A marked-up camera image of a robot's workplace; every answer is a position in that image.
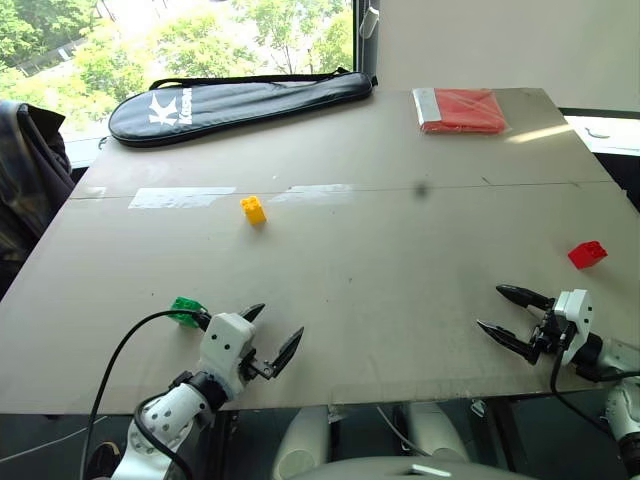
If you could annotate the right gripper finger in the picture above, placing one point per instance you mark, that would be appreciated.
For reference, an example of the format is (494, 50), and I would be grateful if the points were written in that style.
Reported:
(507, 338)
(522, 296)

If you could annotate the red packet in plastic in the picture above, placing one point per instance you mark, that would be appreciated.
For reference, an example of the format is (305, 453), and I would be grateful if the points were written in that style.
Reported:
(465, 110)

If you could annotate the grey robot torso top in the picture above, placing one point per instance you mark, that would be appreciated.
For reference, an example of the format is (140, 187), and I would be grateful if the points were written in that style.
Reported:
(400, 471)

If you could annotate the black racket bag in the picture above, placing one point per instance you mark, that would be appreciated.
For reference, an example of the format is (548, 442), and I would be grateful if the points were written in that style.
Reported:
(235, 107)

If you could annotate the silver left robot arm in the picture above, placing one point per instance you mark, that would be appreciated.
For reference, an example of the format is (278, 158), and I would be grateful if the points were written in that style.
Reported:
(165, 415)

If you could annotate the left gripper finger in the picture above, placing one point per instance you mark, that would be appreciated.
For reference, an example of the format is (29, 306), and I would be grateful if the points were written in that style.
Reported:
(288, 350)
(253, 312)

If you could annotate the yellow toy brick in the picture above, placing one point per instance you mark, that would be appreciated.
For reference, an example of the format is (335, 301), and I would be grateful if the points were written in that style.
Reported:
(253, 210)

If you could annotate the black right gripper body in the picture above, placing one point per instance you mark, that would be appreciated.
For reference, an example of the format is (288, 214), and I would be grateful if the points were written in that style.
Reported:
(549, 336)

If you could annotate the dark jacket on chair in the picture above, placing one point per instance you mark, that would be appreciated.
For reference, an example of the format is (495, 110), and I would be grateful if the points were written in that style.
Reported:
(30, 190)

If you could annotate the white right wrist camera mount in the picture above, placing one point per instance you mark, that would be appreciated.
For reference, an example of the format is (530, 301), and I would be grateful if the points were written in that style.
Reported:
(575, 312)

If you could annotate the red toy brick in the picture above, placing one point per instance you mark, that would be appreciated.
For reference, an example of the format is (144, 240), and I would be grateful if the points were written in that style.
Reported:
(587, 255)

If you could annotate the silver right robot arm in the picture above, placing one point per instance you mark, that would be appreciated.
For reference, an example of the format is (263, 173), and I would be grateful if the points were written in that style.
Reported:
(622, 360)

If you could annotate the green toy brick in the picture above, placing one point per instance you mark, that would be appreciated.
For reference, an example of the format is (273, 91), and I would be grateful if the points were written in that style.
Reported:
(185, 307)

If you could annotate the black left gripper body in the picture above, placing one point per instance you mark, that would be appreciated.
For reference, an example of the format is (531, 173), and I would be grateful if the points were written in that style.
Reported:
(257, 369)

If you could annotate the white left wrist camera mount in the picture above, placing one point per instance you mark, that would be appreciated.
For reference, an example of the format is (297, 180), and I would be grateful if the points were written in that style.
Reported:
(227, 340)

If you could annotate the black table frame leg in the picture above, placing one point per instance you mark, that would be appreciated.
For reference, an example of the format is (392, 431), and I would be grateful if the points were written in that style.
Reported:
(500, 435)

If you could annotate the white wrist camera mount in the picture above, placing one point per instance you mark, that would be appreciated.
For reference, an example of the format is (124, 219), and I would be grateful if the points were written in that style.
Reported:
(227, 340)
(575, 312)

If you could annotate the black shoe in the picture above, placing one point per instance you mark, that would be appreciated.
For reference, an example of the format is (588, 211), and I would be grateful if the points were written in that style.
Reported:
(104, 461)

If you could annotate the white rounded robot leg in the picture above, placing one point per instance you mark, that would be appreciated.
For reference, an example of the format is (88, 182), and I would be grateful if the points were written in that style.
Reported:
(302, 440)
(437, 432)

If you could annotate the large clear tape patch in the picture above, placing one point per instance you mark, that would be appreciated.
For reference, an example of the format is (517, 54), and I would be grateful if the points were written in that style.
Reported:
(180, 197)

